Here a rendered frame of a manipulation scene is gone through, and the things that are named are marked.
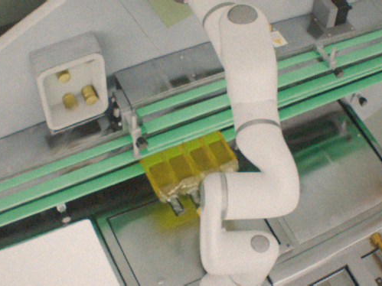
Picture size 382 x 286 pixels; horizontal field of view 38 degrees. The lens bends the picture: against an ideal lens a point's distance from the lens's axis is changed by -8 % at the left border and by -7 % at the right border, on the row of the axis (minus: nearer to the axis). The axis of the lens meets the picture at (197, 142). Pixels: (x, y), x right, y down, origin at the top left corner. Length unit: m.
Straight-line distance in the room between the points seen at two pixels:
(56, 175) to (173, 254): 0.38
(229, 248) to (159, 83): 0.64
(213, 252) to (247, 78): 0.31
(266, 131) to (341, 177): 0.84
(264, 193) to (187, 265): 0.61
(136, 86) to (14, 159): 0.39
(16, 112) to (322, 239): 0.94
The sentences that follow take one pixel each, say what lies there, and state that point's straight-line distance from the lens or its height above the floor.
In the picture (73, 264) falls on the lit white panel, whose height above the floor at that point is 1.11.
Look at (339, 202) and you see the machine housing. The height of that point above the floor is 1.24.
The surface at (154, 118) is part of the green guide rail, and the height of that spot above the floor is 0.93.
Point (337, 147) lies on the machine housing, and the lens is 1.92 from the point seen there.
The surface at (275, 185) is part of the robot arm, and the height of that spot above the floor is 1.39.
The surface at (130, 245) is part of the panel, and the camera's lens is 1.64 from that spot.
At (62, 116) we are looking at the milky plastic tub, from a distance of 1.58.
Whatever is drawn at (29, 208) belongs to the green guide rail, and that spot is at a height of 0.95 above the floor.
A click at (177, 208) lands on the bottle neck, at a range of 1.53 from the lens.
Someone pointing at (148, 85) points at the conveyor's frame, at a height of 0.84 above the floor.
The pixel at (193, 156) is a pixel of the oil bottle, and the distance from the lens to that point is 1.59.
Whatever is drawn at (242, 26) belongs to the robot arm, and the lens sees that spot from 1.10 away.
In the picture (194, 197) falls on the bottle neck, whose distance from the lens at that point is 1.55.
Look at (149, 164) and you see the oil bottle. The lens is 1.58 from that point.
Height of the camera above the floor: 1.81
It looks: 31 degrees down
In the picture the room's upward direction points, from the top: 149 degrees clockwise
